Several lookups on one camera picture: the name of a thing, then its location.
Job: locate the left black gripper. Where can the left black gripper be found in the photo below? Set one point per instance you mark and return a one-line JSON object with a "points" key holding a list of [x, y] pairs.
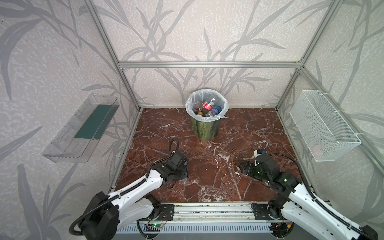
{"points": [[180, 171]]}

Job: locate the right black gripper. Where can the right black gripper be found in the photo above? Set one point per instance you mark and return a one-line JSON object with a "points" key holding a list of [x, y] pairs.
{"points": [[250, 168]]}

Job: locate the clear bottle red label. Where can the clear bottle red label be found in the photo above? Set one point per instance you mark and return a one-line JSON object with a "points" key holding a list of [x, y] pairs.
{"points": [[208, 105]]}

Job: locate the clear bottle pale blue label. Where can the clear bottle pale blue label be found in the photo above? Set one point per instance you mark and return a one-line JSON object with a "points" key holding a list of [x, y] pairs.
{"points": [[214, 111]]}

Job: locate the clear bottle no label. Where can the clear bottle no label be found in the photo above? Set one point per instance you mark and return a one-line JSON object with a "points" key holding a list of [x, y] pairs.
{"points": [[196, 107]]}

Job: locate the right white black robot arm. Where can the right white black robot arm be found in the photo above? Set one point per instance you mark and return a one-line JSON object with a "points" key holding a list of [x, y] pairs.
{"points": [[296, 204]]}

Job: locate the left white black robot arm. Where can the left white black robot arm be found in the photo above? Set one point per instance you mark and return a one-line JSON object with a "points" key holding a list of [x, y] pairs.
{"points": [[127, 196]]}

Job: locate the green wood-pattern trash bin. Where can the green wood-pattern trash bin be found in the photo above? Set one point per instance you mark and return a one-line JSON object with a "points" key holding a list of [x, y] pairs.
{"points": [[206, 131]]}

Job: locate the translucent white bin liner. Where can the translucent white bin liner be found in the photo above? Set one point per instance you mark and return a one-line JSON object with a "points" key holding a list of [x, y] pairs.
{"points": [[205, 94]]}

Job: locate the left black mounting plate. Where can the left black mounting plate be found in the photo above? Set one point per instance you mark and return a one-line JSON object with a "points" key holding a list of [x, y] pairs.
{"points": [[165, 212]]}

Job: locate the black mounting plate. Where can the black mounting plate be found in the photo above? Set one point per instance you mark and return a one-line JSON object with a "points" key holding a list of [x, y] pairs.
{"points": [[263, 212], [165, 212]]}

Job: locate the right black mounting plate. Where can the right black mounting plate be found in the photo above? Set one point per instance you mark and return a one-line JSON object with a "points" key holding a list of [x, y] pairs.
{"points": [[263, 212]]}

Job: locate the small green circuit board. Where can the small green circuit board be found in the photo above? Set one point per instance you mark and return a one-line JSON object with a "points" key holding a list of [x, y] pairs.
{"points": [[154, 227]]}

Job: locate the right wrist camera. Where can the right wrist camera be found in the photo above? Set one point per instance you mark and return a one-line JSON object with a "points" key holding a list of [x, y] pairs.
{"points": [[259, 152]]}

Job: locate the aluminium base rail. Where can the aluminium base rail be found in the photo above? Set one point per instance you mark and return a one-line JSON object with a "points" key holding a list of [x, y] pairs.
{"points": [[195, 212]]}

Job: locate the white wire mesh basket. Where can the white wire mesh basket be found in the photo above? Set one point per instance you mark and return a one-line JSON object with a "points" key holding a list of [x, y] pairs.
{"points": [[326, 133]]}

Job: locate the clear acrylic wall shelf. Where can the clear acrylic wall shelf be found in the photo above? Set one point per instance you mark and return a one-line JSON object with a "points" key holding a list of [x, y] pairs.
{"points": [[77, 140]]}

